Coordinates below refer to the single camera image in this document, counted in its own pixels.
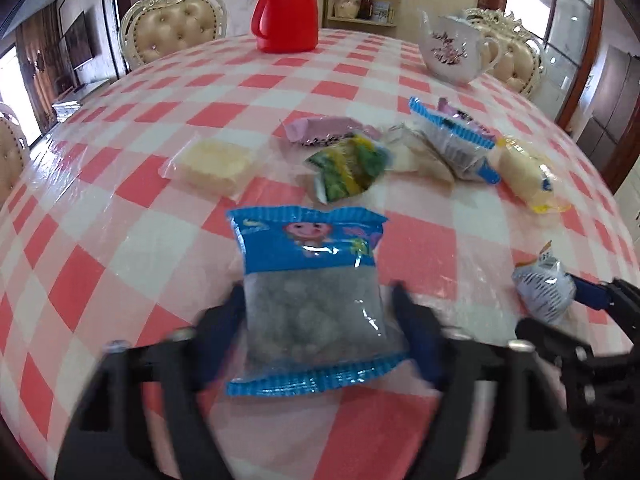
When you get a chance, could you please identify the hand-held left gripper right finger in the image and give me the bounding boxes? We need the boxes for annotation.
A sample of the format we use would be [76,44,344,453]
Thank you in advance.
[390,282,586,480]

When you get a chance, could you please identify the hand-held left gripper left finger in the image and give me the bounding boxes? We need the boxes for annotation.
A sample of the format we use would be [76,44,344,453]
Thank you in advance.
[55,282,247,480]

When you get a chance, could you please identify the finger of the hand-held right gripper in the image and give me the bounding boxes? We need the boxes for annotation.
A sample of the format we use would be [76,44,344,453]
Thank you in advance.
[569,272,640,333]
[515,316,603,378]

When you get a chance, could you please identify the small blue white snack packet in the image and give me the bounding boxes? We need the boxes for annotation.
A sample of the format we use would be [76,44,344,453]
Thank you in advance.
[511,241,577,329]

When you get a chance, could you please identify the blue-edged clear snack packet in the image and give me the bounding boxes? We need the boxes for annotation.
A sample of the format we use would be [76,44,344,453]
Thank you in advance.
[409,96,502,184]
[226,204,410,397]

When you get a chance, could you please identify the pale yellow cake packet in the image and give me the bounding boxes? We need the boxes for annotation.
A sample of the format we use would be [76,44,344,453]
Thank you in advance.
[159,137,257,197]

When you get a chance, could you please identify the dark wooden cabinet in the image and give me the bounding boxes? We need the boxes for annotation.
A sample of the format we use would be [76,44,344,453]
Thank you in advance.
[570,42,640,191]

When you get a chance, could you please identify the clear packet with beige cake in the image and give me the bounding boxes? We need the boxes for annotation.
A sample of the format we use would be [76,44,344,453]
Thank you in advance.
[389,124,457,182]

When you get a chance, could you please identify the green yellow snack packet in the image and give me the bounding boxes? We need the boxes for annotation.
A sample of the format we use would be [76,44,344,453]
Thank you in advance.
[305,132,392,204]

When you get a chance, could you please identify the purple snack packet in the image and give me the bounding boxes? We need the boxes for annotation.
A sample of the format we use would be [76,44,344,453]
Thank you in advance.
[436,97,482,125]

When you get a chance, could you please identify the pink snack packet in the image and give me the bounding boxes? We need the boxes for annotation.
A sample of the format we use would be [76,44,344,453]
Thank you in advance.
[284,115,382,149]

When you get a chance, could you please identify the beige tufted ornate chair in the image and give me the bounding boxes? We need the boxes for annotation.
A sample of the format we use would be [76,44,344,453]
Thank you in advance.
[462,7,543,101]
[0,102,32,206]
[120,0,228,72]

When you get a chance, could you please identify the television cabinet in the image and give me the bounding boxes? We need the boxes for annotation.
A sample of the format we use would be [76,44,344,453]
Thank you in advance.
[50,77,113,123]

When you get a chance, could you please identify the white floral teapot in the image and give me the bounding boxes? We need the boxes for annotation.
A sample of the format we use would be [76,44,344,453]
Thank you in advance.
[416,8,502,86]

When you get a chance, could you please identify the wood framed glass door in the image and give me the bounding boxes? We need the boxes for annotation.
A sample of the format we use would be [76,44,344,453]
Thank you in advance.
[505,0,601,126]

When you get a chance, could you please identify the red thermos jug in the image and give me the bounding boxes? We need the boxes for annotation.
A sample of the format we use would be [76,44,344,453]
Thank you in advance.
[251,0,319,54]

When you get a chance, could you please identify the flat screen television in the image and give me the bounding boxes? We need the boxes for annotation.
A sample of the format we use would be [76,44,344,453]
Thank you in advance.
[62,10,95,70]

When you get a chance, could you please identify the brown curtain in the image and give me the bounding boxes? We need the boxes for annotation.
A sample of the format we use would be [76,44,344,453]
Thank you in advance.
[15,5,61,131]

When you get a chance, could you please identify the brown wooden door frame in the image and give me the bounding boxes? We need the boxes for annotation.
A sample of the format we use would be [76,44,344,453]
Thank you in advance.
[113,0,176,78]

